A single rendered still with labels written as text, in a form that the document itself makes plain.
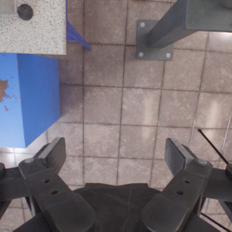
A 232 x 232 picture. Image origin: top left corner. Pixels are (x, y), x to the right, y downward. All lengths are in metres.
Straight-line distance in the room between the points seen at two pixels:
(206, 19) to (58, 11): 0.49
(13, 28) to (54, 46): 0.16
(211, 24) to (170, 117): 1.08
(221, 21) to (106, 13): 1.03
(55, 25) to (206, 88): 1.30
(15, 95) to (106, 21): 0.89
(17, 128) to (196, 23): 0.90
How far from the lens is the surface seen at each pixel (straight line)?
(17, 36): 0.76
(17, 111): 0.96
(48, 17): 0.72
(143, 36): 1.43
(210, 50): 1.62
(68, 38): 1.02
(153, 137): 1.56
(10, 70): 0.94
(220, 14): 0.58
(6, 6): 0.67
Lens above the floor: 1.40
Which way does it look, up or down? 75 degrees down
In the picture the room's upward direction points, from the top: 178 degrees clockwise
